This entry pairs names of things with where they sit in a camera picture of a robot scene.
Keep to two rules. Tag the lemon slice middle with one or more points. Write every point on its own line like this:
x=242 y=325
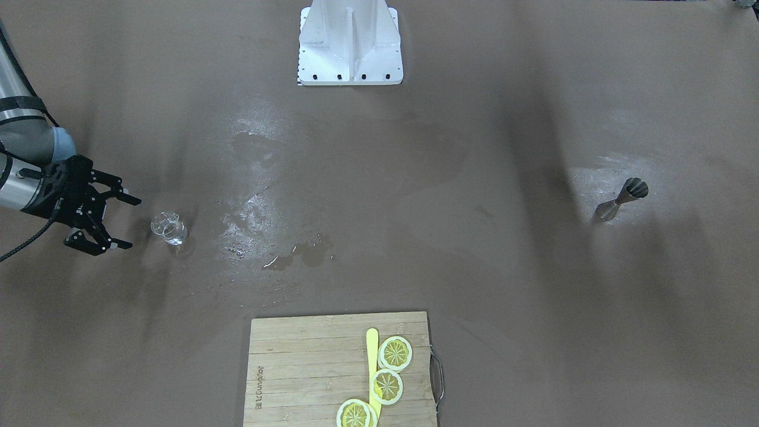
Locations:
x=386 y=387

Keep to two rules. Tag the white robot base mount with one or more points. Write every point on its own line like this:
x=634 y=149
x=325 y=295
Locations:
x=349 y=43

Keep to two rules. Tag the steel jigger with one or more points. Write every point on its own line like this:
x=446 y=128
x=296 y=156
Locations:
x=633 y=189

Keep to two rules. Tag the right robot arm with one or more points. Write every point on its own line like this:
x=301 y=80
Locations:
x=29 y=133

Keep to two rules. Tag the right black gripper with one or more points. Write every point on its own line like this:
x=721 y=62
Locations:
x=72 y=204

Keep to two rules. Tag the wooden cutting board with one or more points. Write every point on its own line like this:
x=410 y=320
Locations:
x=301 y=369

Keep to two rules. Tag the small glass measuring cup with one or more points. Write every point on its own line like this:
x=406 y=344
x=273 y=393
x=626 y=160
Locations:
x=169 y=226

